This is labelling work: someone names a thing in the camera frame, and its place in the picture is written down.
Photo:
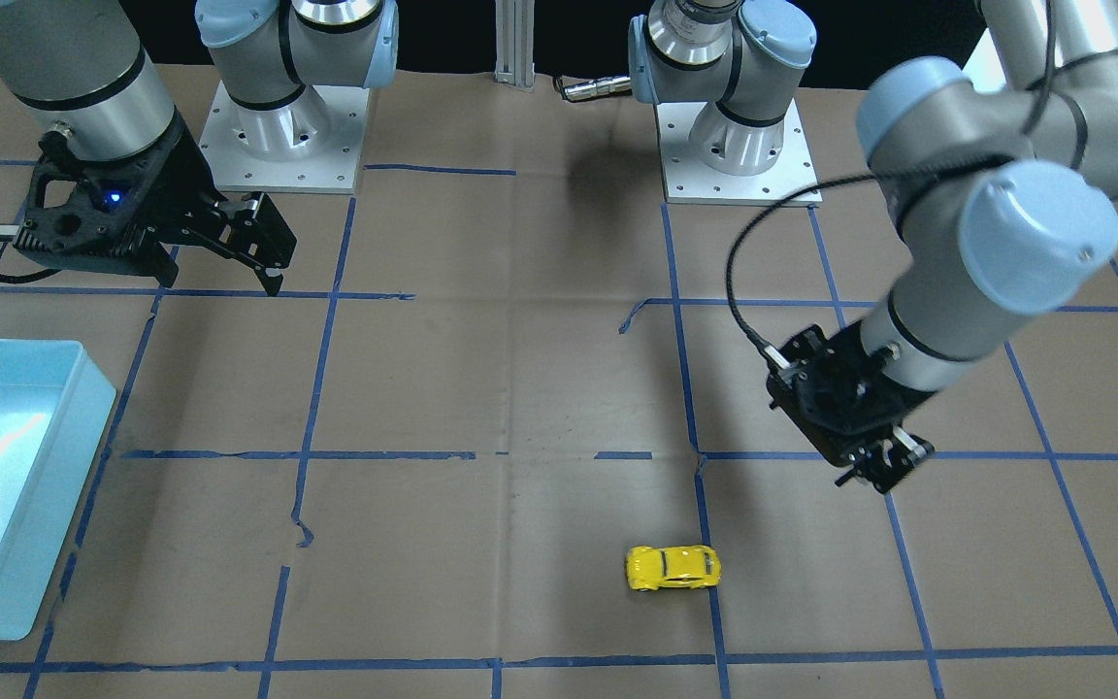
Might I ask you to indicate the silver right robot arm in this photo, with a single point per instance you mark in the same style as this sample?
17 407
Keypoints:
157 131

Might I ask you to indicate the aluminium frame post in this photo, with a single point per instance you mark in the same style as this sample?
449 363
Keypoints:
514 43

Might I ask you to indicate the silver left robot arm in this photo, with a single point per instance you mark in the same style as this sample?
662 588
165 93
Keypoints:
1005 201

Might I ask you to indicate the silver cable connector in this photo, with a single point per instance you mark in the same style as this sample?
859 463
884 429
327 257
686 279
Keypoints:
587 91

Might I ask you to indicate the light blue plastic bin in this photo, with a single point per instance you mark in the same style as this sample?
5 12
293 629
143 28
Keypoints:
54 406

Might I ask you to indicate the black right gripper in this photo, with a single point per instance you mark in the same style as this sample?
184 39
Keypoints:
187 182

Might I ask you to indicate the brown paper table cover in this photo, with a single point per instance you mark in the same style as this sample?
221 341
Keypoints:
494 370

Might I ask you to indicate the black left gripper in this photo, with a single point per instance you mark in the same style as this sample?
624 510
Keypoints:
894 455

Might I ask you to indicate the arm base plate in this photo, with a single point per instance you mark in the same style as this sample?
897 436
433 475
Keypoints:
710 160
315 145

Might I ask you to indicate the yellow toy beetle car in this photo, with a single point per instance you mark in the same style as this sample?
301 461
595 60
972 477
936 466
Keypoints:
672 567

